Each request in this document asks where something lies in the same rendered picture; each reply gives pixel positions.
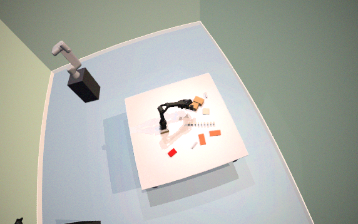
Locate red flat block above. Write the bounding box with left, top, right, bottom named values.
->
left=167, top=148, right=177, bottom=157

